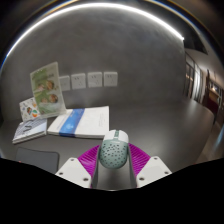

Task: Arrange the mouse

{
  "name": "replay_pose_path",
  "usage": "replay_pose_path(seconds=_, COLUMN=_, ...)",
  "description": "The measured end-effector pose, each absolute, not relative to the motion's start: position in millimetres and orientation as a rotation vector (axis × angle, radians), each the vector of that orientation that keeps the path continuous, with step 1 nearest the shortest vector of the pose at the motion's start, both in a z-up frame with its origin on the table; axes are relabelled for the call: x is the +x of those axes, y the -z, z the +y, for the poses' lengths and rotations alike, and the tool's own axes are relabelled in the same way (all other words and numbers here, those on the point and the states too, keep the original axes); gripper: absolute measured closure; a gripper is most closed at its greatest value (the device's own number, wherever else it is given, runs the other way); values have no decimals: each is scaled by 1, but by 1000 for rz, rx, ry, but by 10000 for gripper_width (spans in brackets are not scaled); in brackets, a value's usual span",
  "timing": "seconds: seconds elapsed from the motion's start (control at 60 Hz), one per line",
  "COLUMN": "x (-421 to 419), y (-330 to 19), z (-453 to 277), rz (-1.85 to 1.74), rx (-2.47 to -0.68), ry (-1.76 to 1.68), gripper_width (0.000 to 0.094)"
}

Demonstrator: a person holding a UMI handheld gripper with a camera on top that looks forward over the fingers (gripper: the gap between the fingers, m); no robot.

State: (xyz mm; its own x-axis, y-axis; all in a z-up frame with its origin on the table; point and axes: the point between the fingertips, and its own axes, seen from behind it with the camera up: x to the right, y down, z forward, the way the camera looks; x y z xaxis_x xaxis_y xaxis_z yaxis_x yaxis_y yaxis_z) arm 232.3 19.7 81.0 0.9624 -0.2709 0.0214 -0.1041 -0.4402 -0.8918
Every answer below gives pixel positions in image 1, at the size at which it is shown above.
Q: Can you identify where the curved ceiling light strip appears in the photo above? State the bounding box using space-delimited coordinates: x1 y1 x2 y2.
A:
0 1 185 66

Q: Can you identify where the green and white computer mouse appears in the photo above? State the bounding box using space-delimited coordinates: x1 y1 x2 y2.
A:
98 129 130 170

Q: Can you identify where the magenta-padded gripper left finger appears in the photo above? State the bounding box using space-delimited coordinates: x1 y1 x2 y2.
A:
54 144 102 190

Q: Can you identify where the dark grey cartoon mouse pad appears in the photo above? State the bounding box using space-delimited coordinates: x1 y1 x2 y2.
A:
14 147 60 174

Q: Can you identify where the green menu sign stand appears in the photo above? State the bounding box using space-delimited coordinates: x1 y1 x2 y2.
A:
29 61 67 118

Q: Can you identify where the white wall socket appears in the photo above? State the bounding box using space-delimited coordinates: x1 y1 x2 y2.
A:
103 70 119 88
58 75 72 92
87 71 104 89
70 72 87 90

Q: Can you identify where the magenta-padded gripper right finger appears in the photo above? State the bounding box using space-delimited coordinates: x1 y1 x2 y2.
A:
127 142 173 189

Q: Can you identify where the white book with blue band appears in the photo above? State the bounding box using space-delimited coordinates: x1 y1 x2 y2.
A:
47 105 111 140

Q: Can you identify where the grey striped book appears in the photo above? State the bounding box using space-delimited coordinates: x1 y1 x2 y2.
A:
12 117 48 145

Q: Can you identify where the black-framed glass partition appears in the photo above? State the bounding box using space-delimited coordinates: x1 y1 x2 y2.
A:
184 51 204 103

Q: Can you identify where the white card with colourful stickers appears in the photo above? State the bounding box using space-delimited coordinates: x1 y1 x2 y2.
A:
18 96 42 122

